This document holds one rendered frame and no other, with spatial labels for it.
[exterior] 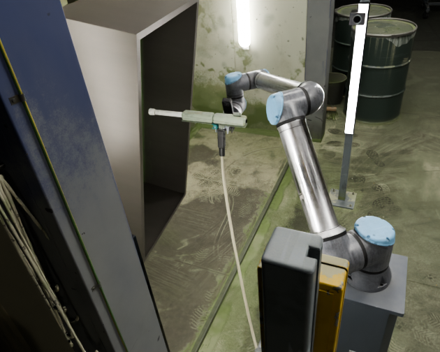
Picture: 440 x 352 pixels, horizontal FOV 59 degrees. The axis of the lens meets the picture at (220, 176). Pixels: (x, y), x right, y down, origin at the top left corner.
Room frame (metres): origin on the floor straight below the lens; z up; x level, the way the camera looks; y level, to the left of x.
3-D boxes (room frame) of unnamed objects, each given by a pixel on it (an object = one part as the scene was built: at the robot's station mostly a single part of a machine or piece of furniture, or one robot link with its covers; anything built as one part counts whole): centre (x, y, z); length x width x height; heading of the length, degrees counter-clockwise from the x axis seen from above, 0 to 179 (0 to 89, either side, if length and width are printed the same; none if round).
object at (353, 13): (2.27, -0.88, 1.35); 0.09 x 0.07 x 0.07; 63
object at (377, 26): (3.64, -1.66, 0.86); 0.54 x 0.54 x 0.01
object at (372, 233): (1.05, -0.56, 0.83); 0.17 x 0.15 x 0.18; 107
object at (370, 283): (1.05, -0.57, 0.69); 0.19 x 0.19 x 0.10
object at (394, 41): (3.63, -1.66, 0.44); 0.59 x 0.58 x 0.89; 167
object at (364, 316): (1.05, -0.57, 0.32); 0.31 x 0.31 x 0.64; 63
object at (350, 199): (2.29, -0.92, 0.01); 0.20 x 0.20 x 0.01; 63
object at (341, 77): (4.00, -1.35, 0.14); 0.31 x 0.29 x 0.28; 153
